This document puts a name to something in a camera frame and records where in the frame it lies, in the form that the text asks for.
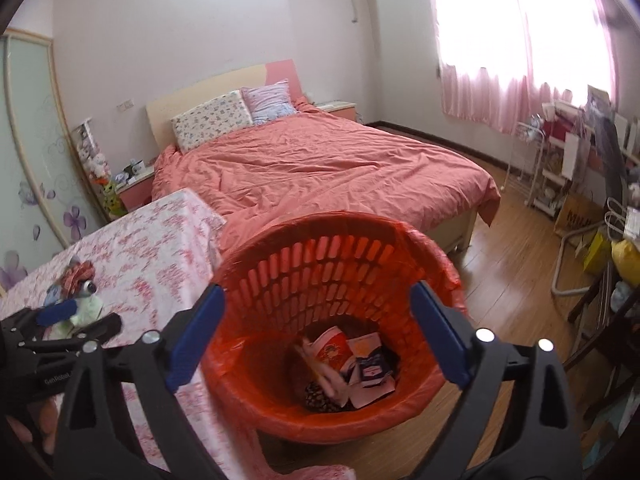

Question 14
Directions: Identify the red and white paper cup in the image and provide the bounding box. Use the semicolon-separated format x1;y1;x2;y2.
311;326;356;383

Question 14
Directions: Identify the red plastic trash basket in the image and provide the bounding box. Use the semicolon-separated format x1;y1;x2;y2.
202;211;465;444

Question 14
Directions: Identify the left human hand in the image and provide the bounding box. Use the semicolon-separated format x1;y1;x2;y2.
6;398;58;456

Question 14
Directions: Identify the grey tube black cap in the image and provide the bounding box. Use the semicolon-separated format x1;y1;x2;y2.
78;280;96;297

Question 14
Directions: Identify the red checked cloth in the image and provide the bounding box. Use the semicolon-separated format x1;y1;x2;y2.
58;259;96;298

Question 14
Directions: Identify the pink floral tablecloth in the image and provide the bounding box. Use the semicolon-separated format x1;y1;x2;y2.
0;186;356;480

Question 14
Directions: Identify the glass floral wardrobe door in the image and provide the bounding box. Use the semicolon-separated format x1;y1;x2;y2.
1;29;107;294

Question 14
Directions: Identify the pink white left nightstand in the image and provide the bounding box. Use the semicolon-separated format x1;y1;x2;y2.
117;167;154;212

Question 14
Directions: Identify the plush toy stack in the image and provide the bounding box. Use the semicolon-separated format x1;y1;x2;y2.
72;119;127;220

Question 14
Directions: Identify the mug on nightstand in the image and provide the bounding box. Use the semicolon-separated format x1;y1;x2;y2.
130;159;145;174

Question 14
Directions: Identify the bed with coral duvet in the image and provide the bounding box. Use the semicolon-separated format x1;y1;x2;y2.
146;60;500;252

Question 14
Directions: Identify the cluttered desk with boxes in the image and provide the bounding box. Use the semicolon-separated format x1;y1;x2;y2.
550;87;639;420

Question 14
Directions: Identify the floral white pillow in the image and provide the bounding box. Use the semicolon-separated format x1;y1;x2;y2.
170;90;253;154

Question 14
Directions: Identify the right nightstand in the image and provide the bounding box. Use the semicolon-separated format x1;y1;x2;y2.
317;101;358;122

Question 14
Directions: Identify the pink striped pillow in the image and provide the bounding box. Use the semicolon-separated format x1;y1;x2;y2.
241;79;297;125

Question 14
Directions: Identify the pink window curtain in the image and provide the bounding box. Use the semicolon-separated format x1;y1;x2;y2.
431;0;617;133

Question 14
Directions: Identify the white wire rack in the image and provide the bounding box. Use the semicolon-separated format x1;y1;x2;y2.
501;114;547;206

